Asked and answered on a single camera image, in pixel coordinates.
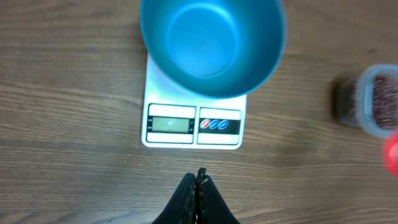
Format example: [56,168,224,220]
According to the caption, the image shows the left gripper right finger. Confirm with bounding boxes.
[195,167,240,224]

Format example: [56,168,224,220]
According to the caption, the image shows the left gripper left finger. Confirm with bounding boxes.
[152,173,197,224]

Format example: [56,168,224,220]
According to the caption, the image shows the red scoop blue handle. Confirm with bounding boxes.
[382,131,398,177]

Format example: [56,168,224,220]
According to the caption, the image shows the white kitchen scale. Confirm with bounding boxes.
[141,57,247,150]

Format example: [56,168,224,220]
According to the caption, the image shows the blue bowl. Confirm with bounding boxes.
[140,0,287,98]

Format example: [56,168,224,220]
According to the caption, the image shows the clear plastic container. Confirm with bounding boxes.
[334,64,397,138]

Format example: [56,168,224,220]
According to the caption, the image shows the red beans in container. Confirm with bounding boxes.
[373,75,397,130]

